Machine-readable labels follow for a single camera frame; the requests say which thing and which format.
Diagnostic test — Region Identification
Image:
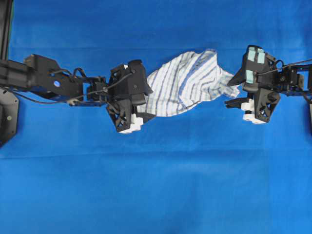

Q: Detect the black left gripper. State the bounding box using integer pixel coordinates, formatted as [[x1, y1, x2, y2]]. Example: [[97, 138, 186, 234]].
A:
[[107, 65, 156, 134]]

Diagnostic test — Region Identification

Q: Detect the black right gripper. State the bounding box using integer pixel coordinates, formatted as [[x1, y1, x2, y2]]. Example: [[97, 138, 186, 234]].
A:
[[224, 68, 280, 124]]

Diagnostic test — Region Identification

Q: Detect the white blue striped towel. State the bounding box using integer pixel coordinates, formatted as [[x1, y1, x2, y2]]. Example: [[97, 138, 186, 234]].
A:
[[137, 49, 239, 117]]

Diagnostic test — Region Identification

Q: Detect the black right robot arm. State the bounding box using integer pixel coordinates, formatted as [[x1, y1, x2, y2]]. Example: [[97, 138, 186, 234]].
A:
[[225, 58, 312, 124]]

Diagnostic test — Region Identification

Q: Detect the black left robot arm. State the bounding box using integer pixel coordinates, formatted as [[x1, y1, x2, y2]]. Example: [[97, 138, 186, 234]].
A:
[[0, 54, 155, 133]]

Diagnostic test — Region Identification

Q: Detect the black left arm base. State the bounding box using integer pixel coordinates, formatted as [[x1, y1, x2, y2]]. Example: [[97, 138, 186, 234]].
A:
[[0, 88, 19, 147]]

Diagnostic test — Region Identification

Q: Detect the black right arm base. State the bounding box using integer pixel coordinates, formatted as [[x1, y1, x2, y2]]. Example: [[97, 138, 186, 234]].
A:
[[303, 95, 312, 136]]

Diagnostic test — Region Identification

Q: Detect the blue table cloth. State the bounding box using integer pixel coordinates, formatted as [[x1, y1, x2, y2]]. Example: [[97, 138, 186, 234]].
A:
[[0, 0, 312, 234]]

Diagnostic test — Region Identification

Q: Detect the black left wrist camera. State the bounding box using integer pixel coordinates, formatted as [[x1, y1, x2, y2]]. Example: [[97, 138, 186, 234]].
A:
[[127, 59, 146, 106]]

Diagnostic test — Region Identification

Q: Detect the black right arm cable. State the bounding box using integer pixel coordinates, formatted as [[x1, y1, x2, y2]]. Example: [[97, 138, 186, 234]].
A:
[[253, 58, 312, 77]]

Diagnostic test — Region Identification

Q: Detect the black vertical frame post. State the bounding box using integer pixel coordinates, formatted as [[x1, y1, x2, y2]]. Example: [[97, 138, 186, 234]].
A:
[[0, 0, 14, 60]]

